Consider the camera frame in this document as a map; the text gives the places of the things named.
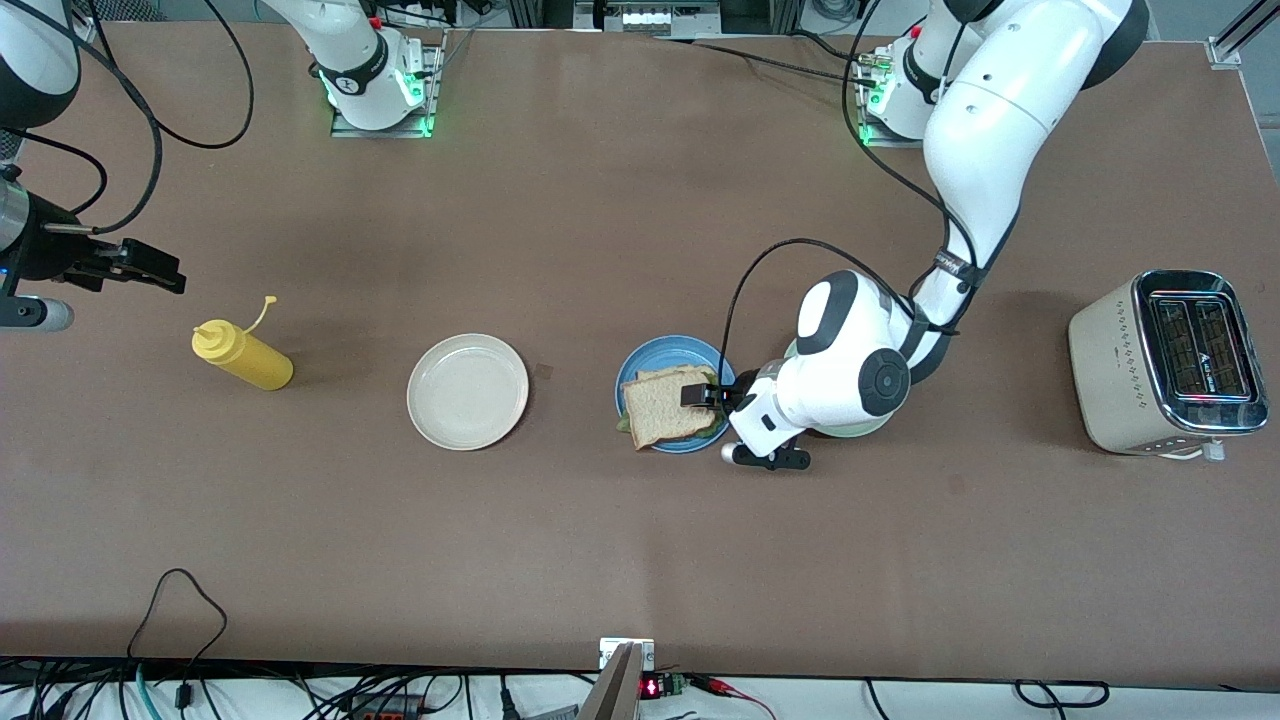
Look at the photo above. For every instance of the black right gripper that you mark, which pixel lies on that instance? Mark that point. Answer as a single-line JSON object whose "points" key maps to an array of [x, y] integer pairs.
{"points": [[52, 252]]}

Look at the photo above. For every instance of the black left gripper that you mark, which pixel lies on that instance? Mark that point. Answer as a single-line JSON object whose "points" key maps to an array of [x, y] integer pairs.
{"points": [[727, 394]]}

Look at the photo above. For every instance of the green lettuce leaf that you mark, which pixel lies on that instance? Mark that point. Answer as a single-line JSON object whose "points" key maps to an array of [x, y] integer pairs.
{"points": [[621, 424]]}

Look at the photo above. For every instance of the yellow squeeze bottle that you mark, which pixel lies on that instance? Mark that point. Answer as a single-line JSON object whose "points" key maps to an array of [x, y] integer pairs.
{"points": [[255, 362]]}

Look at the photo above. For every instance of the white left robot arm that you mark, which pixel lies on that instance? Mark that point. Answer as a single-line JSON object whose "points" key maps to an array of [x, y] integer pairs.
{"points": [[1000, 120]]}

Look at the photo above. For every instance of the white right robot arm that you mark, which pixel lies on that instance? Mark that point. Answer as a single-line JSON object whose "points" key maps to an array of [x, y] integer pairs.
{"points": [[355, 70]]}

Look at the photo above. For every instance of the blue round plate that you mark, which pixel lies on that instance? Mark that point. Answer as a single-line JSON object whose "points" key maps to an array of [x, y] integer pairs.
{"points": [[665, 345]]}

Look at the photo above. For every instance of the pale green round plate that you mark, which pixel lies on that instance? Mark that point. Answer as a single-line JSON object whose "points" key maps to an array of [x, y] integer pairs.
{"points": [[860, 430]]}

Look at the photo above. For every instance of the beige round plate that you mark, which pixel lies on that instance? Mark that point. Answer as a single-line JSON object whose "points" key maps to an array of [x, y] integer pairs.
{"points": [[468, 392]]}

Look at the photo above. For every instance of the red digit display module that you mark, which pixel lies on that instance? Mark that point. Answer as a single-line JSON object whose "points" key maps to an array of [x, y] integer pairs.
{"points": [[652, 688]]}

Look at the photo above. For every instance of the grey power strip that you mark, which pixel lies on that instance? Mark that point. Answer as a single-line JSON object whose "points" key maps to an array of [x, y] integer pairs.
{"points": [[650, 18]]}

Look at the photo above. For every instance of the cream and chrome toaster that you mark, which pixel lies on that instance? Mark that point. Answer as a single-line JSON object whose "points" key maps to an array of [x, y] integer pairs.
{"points": [[1110, 380]]}

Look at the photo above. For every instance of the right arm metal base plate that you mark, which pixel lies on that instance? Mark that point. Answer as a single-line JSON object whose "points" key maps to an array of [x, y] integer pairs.
{"points": [[350, 128]]}

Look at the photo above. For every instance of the white mounting bracket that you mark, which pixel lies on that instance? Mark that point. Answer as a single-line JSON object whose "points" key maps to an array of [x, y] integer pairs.
{"points": [[610, 652]]}

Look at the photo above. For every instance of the grey camera mount pole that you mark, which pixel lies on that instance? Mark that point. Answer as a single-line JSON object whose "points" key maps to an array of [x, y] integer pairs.
{"points": [[615, 690]]}

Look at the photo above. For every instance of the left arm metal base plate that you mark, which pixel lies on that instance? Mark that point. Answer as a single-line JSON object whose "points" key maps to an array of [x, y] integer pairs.
{"points": [[885, 143]]}

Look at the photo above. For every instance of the aluminium frame corner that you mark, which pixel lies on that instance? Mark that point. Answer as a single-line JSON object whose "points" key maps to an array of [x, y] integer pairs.
{"points": [[1225, 50]]}

